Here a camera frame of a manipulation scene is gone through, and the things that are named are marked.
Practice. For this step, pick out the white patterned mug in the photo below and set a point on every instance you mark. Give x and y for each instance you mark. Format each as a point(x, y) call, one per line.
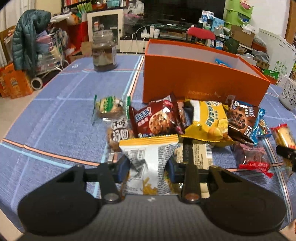
point(289, 95)

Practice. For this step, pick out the red chocolate cookie packet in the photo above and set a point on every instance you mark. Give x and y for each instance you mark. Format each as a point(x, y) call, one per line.
point(157, 118)

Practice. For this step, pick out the newspaper print snack packet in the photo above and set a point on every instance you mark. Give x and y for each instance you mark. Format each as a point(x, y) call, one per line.
point(198, 155)

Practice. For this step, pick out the black glass television stand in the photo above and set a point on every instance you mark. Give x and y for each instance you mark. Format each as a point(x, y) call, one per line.
point(166, 26)

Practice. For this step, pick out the tape roll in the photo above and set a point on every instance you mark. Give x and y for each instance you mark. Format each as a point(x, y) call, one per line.
point(32, 83)

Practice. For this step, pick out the black label round cookie packet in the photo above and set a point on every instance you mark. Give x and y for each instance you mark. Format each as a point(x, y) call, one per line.
point(118, 136)

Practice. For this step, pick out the orange cardboard box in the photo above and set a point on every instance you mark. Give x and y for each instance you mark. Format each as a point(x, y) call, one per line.
point(185, 76)

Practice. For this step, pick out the yellow chips packet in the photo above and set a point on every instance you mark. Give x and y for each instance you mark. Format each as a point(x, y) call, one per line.
point(208, 115)

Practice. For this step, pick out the orange printed carton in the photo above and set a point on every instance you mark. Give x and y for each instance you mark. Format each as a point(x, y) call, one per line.
point(13, 83)

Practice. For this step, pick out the dark blue chocolate cookie packet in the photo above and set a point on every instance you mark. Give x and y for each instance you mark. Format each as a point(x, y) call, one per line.
point(240, 118)

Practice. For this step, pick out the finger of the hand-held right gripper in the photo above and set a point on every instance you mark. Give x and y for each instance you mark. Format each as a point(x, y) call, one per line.
point(285, 151)

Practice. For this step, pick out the red candy packet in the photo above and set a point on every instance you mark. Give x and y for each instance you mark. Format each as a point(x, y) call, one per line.
point(252, 157)

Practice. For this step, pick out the bookshelf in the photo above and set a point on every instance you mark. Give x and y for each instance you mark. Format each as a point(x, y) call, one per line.
point(92, 4)

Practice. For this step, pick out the dark green padded jacket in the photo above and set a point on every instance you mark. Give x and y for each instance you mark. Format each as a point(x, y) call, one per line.
point(25, 39)

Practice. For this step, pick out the light blue cookie packet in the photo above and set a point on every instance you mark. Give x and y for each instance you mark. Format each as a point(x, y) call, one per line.
point(222, 62)

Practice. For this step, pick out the white chest freezer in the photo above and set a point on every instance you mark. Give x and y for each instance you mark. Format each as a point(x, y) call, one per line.
point(277, 51)

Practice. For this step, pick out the red folding chair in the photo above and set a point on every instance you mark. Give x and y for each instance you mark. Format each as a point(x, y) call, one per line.
point(201, 33)

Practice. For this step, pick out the glass jar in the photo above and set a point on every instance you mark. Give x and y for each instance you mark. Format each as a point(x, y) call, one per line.
point(104, 55)

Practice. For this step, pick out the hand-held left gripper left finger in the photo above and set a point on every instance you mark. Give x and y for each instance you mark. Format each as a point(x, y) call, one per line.
point(122, 168)

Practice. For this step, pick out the small blue snack packet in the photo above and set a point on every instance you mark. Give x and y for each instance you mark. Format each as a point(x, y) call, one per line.
point(263, 129)

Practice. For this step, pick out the green biscuit packet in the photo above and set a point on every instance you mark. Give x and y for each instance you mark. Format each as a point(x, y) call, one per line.
point(108, 106)

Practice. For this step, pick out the brown cardboard box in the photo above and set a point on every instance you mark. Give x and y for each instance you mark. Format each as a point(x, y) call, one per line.
point(242, 36)

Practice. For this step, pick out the white power strip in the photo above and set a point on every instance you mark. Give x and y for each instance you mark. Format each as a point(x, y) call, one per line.
point(144, 33)

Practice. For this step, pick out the white and orange snack packet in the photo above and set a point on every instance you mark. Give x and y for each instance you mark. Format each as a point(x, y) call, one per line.
point(148, 157)

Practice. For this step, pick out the green plastic drawers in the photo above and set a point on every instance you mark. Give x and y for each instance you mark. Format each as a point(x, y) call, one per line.
point(233, 16)

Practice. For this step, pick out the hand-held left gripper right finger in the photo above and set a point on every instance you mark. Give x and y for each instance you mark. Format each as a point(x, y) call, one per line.
point(170, 170)

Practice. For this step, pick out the black television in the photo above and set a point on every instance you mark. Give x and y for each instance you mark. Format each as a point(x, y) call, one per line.
point(182, 10)

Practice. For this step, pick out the beige cake packet red ends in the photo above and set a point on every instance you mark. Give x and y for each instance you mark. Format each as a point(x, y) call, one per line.
point(286, 135)

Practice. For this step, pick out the blue checked tablecloth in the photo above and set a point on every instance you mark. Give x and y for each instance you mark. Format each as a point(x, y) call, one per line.
point(57, 115)

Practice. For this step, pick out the white glass-door cabinet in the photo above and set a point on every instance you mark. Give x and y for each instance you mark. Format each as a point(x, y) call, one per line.
point(90, 23)

